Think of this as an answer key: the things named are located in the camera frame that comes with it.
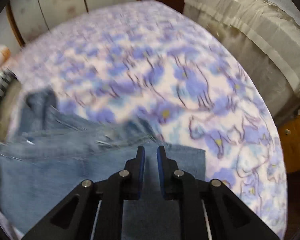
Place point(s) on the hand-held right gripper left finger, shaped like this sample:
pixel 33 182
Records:
pixel 140 175

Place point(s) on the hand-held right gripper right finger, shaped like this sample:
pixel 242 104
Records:
pixel 161 175

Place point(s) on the blue denim jacket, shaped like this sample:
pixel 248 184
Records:
pixel 52 180

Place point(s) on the bed with purple floral sheet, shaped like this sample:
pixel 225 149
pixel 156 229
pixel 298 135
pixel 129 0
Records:
pixel 165 80

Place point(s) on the yellow wooden drawer cabinet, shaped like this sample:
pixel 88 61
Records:
pixel 295 142

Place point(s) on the beige folded garment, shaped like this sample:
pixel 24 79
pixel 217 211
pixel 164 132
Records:
pixel 12 100

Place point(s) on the cream cloth covered furniture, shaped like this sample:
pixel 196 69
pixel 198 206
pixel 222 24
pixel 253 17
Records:
pixel 252 42

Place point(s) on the black white printed folded shirt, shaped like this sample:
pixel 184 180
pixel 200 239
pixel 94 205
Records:
pixel 0 87

